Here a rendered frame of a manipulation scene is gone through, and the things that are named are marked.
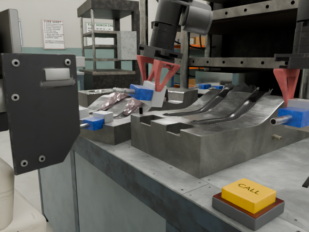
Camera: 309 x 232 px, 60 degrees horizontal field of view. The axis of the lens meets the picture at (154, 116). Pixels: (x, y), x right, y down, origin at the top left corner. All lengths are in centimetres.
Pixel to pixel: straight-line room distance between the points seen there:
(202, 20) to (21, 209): 52
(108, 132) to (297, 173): 48
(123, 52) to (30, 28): 340
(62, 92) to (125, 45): 456
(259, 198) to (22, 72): 37
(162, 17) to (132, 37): 438
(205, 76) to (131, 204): 100
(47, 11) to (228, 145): 740
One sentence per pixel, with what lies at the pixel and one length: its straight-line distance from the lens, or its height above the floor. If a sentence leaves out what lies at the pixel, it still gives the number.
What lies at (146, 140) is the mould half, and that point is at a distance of 68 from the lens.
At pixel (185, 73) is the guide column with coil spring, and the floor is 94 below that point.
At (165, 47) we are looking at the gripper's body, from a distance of 63.
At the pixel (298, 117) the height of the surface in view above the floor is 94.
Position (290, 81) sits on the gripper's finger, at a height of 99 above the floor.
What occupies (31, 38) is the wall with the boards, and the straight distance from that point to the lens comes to 772.
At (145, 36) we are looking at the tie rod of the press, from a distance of 199.
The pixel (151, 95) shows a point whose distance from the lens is 64.
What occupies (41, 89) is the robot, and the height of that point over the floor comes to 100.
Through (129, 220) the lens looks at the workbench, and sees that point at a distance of 83.
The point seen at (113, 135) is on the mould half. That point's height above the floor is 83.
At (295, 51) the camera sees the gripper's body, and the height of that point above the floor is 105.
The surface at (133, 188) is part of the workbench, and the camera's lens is 75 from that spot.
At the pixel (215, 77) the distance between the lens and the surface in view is 155.
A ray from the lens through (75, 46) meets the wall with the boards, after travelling 782.
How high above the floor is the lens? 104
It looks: 12 degrees down
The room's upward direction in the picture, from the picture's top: straight up
